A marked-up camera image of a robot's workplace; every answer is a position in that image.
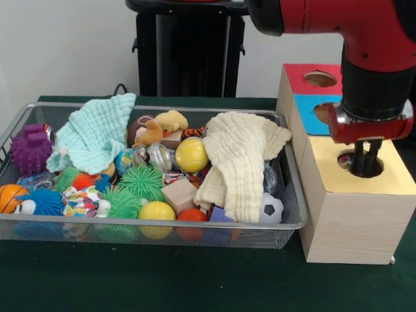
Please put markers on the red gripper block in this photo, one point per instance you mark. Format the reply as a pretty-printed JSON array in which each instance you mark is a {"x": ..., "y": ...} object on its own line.
[{"x": 367, "y": 131}]

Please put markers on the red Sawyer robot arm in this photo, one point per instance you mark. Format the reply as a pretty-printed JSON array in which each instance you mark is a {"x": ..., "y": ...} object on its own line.
[{"x": 364, "y": 32}]

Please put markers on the wooden box with three holes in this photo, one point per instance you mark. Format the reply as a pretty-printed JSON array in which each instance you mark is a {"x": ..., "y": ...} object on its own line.
[{"x": 357, "y": 227}]

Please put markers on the shallow clear mesh bin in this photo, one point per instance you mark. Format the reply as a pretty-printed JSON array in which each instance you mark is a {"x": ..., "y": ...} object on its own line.
[{"x": 227, "y": 237}]

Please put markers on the dark green table cloth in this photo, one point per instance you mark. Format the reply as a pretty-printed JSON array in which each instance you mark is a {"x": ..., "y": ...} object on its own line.
[
  {"x": 408, "y": 151},
  {"x": 162, "y": 282}
]

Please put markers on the small soccer ball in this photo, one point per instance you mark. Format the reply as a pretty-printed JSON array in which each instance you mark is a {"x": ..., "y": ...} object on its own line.
[{"x": 272, "y": 208}]

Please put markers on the cream muslin cloth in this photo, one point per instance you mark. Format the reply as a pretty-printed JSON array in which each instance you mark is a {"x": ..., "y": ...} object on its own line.
[{"x": 240, "y": 156}]

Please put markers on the yellow tennis ball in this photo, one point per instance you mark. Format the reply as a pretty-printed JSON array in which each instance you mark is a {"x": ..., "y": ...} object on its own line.
[{"x": 191, "y": 154}]

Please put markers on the smooth orange red ball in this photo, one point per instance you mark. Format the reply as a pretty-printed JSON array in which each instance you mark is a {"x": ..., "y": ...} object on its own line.
[{"x": 191, "y": 215}]

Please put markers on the plain wooden cube block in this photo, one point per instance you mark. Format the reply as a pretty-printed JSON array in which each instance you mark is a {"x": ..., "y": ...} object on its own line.
[{"x": 180, "y": 195}]

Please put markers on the smooth yellow ball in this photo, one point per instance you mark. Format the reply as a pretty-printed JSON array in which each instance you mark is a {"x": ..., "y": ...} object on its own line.
[{"x": 156, "y": 211}]

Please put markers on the green spiky puffer ball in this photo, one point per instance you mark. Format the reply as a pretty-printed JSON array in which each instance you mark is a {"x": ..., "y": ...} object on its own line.
[{"x": 139, "y": 180}]

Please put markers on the mint muslin cloth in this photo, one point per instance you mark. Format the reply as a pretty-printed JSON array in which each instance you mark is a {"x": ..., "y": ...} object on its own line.
[{"x": 94, "y": 130}]

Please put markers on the colourful print cloth with white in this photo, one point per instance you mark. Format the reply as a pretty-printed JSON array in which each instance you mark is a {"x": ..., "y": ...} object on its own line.
[{"x": 81, "y": 201}]

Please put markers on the blue puffer toy with eyes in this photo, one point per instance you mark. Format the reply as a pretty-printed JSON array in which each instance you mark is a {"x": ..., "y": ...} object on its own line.
[{"x": 45, "y": 201}]

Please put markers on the purple knobbly ball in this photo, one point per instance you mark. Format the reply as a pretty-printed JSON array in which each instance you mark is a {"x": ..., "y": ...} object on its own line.
[{"x": 31, "y": 152}]

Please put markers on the small orange basketball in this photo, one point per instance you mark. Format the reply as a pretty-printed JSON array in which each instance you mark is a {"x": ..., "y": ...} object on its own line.
[{"x": 11, "y": 198}]

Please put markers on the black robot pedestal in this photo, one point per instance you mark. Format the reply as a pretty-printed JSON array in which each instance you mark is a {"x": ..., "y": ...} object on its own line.
[{"x": 195, "y": 58}]

